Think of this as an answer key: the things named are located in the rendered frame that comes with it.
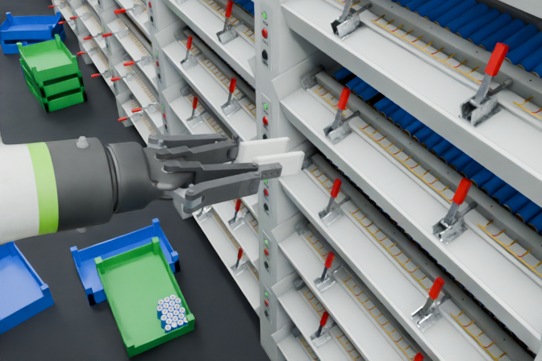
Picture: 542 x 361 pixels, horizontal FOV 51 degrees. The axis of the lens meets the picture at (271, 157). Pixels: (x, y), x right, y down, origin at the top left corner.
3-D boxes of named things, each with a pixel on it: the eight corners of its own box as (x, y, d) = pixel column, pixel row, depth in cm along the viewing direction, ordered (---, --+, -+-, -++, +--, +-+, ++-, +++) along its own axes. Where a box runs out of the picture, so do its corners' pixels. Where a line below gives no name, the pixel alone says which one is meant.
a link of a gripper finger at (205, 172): (162, 159, 62) (164, 166, 61) (258, 156, 66) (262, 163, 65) (159, 188, 64) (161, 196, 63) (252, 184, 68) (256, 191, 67)
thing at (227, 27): (262, 96, 116) (239, 42, 107) (160, -1, 159) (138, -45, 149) (342, 45, 120) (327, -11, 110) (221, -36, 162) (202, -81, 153)
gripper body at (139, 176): (94, 186, 65) (171, 176, 70) (115, 231, 59) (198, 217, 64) (96, 129, 61) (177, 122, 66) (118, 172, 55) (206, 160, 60)
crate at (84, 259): (89, 306, 176) (85, 289, 171) (74, 264, 190) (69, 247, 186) (181, 271, 188) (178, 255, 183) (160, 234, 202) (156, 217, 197)
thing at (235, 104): (263, 168, 128) (243, 126, 118) (168, 60, 170) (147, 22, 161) (335, 120, 131) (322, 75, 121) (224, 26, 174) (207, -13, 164)
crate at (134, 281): (194, 329, 169) (195, 318, 163) (128, 358, 162) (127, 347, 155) (158, 248, 185) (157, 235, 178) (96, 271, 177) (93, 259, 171)
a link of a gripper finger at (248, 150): (238, 165, 70) (235, 162, 71) (286, 159, 74) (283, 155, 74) (242, 144, 69) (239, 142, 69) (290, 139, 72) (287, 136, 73)
